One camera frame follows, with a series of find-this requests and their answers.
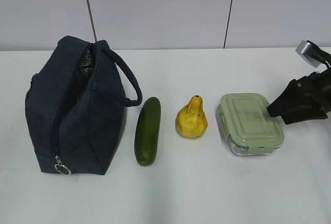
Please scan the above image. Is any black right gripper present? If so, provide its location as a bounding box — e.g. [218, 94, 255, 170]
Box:
[267, 70, 330, 125]

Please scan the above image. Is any green lidded glass container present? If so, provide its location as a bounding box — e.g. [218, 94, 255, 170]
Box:
[218, 93, 284, 156]

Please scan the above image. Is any yellow pear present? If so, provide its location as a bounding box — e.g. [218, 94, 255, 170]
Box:
[175, 95, 208, 139]

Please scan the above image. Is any green cucumber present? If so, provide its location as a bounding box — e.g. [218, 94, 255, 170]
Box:
[134, 97, 161, 166]

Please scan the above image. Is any dark blue lunch bag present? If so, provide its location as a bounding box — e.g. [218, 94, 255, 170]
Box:
[25, 36, 143, 175]

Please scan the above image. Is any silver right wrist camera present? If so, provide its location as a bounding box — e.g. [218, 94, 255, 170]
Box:
[295, 40, 326, 68]

